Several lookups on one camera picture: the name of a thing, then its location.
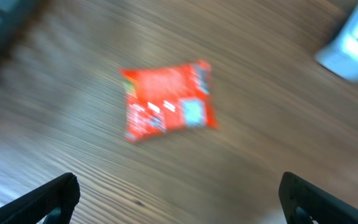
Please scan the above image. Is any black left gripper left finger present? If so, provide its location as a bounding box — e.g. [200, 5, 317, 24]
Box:
[0, 172, 80, 224]

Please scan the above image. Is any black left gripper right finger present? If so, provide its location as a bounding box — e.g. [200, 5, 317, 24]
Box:
[278, 172, 358, 224]

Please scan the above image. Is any red snack packet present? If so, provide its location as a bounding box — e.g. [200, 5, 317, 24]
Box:
[120, 60, 218, 142]

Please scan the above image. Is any white barcode scanner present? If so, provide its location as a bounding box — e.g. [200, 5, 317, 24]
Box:
[315, 4, 358, 83]

